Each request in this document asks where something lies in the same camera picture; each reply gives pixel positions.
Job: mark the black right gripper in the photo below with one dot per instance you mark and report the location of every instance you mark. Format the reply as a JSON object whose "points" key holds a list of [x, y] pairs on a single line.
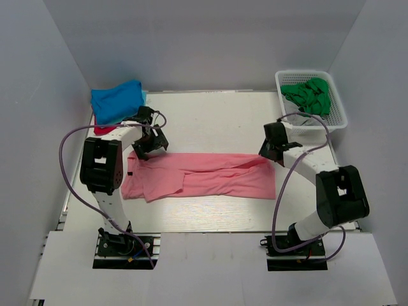
{"points": [[264, 152]]}

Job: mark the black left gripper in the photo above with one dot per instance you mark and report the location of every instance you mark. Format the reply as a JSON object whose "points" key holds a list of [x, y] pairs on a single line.
{"points": [[159, 141]]}

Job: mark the pink t-shirt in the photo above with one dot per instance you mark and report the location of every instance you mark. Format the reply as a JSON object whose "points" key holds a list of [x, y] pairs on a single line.
{"points": [[181, 175]]}

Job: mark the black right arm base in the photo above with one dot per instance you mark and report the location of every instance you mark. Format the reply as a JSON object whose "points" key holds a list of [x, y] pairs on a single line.
{"points": [[311, 257]]}

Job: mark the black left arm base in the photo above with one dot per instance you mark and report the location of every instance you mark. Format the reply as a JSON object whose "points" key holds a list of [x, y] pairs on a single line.
{"points": [[121, 252]]}

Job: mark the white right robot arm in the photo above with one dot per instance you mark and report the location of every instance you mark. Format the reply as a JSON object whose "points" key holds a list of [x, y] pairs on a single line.
{"points": [[340, 194]]}

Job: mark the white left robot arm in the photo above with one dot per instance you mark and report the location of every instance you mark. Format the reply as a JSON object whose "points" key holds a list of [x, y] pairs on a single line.
{"points": [[102, 169]]}

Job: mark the grey t-shirt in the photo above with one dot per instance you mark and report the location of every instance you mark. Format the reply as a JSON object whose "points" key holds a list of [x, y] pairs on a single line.
{"points": [[298, 120]]}

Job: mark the folded cyan t-shirt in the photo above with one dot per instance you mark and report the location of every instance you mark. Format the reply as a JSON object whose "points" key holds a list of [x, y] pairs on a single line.
{"points": [[144, 97]]}

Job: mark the folded red t-shirt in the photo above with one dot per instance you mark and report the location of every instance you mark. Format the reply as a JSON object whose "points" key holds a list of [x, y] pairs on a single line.
{"points": [[104, 125]]}

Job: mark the folded blue t-shirt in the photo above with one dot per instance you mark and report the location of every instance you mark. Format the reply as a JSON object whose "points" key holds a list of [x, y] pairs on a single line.
{"points": [[119, 102]]}

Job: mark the green t-shirt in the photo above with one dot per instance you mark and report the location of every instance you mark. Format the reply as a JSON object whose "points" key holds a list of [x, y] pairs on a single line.
{"points": [[310, 97]]}

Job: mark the white plastic laundry basket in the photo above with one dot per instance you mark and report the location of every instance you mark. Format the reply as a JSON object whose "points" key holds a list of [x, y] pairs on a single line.
{"points": [[335, 120]]}

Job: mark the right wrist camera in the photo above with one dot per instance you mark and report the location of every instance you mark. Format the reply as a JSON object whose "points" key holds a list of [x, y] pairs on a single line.
{"points": [[276, 137]]}

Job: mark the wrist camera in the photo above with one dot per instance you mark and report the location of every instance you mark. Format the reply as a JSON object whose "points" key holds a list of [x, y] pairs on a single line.
{"points": [[144, 115], [276, 137]]}

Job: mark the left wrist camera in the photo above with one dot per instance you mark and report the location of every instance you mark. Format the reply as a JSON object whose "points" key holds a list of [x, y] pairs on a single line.
{"points": [[144, 115]]}

